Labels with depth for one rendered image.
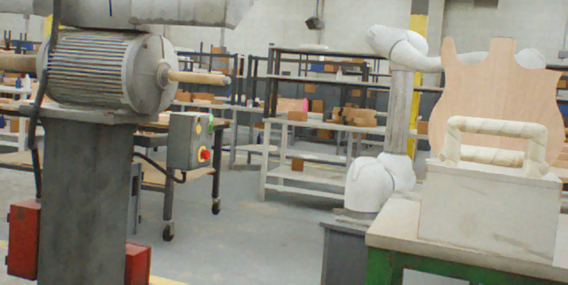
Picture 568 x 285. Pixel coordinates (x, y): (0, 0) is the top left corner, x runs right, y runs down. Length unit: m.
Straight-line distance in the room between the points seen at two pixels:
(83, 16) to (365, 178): 1.21
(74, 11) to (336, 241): 1.30
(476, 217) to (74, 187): 1.17
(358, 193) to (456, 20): 10.59
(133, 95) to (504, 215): 1.03
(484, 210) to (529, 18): 11.50
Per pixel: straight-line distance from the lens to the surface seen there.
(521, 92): 1.48
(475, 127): 1.12
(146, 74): 1.50
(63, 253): 1.74
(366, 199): 2.05
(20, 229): 1.83
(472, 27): 12.44
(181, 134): 1.75
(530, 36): 12.50
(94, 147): 1.60
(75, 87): 1.62
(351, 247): 2.06
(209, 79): 1.46
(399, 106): 2.19
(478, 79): 1.48
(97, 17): 1.63
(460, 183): 1.13
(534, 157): 1.13
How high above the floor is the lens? 1.25
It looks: 4 degrees down
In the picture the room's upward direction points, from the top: 5 degrees clockwise
